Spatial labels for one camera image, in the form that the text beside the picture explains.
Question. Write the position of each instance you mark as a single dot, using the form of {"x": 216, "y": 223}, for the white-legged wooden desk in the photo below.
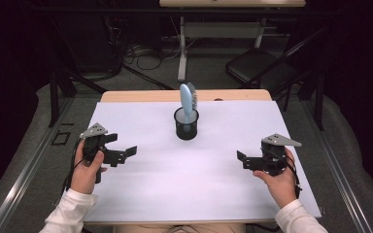
{"x": 183, "y": 48}

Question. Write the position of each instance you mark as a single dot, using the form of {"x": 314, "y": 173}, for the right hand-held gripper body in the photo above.
{"x": 272, "y": 158}

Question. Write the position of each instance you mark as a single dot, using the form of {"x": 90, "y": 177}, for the black folding chair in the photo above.
{"x": 255, "y": 64}

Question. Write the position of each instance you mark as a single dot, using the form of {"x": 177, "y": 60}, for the grey metal floor rail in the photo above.
{"x": 340, "y": 181}
{"x": 21, "y": 181}

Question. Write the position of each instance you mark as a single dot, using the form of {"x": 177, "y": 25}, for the black mesh pen cup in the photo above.
{"x": 186, "y": 134}

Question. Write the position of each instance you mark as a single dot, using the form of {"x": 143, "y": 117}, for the black metal stand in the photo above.
{"x": 54, "y": 97}
{"x": 319, "y": 103}

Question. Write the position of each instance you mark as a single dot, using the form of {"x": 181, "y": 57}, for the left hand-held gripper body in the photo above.
{"x": 94, "y": 142}

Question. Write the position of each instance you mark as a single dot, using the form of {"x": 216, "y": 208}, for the person's left hand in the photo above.
{"x": 84, "y": 176}

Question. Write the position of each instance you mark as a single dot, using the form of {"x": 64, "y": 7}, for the person's right hand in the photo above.
{"x": 281, "y": 189}

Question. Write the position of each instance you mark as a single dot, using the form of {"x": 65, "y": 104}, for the light blue hairbrush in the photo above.
{"x": 186, "y": 100}

